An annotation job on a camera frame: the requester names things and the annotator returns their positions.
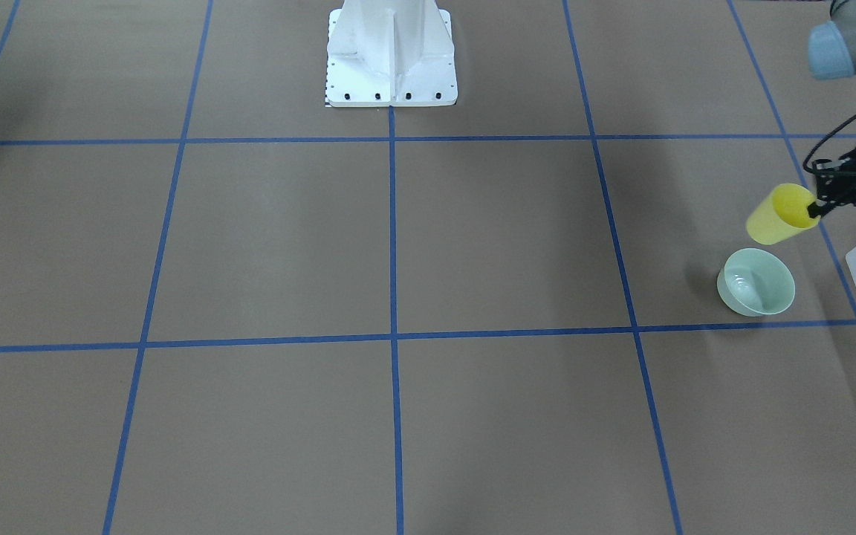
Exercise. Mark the light green bowl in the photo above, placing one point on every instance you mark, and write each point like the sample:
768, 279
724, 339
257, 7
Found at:
755, 283

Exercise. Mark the white camera stand base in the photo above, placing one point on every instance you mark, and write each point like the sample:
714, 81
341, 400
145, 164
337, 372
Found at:
390, 53

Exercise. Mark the yellow plastic cup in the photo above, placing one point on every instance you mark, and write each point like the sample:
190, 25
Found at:
782, 214

